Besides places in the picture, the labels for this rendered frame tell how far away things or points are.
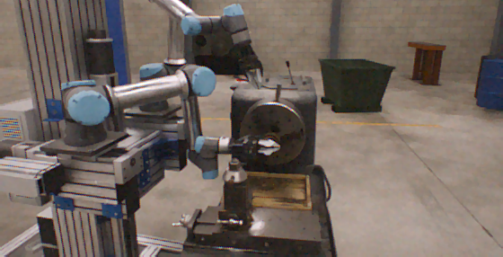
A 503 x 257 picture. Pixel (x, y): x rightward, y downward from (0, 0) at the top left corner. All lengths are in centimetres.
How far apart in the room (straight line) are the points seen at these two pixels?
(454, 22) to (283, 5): 524
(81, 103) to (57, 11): 50
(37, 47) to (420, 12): 1126
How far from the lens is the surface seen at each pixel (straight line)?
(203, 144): 145
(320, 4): 1148
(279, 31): 1145
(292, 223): 115
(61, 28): 160
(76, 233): 192
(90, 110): 122
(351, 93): 613
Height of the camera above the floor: 160
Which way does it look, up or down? 16 degrees down
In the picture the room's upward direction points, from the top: straight up
